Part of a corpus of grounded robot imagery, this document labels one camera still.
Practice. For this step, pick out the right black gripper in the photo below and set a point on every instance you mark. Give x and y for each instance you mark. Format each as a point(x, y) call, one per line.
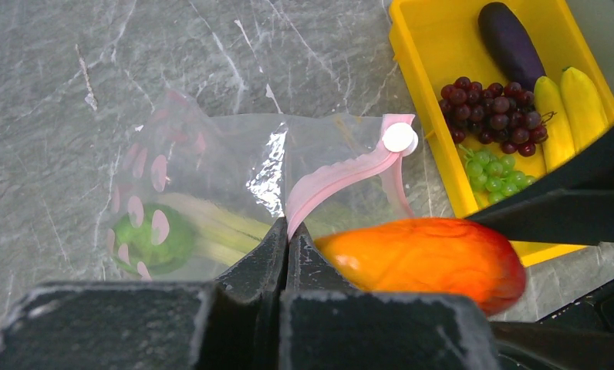
point(573, 204)

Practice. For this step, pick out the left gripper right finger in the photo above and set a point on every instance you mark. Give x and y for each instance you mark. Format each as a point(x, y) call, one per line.
point(325, 323)

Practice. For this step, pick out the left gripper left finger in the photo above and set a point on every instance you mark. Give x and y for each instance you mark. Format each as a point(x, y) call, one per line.
point(230, 322)

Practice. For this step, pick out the celery stalk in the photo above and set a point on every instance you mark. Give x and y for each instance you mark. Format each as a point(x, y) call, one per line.
point(223, 236)

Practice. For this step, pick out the orange red fruit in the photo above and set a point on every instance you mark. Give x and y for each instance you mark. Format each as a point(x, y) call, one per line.
point(430, 255)

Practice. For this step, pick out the green custard apple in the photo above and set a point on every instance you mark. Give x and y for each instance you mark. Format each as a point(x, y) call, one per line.
point(163, 242)

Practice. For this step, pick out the clear zip top bag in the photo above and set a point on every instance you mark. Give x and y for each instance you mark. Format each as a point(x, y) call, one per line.
point(337, 173)

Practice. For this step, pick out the yellow banana bunch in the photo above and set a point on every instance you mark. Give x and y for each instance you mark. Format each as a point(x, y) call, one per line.
point(574, 115)

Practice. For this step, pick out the purple eggplant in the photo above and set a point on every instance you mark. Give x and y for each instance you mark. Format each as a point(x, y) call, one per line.
point(509, 45)

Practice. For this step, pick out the yellow plastic tray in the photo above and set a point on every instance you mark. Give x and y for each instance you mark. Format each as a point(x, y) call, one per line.
point(436, 42)

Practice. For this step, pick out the green grape bunch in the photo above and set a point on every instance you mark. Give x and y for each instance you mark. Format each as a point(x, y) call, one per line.
point(493, 178)

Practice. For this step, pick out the dark red grape bunch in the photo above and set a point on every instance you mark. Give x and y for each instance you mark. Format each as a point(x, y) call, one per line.
point(496, 113)

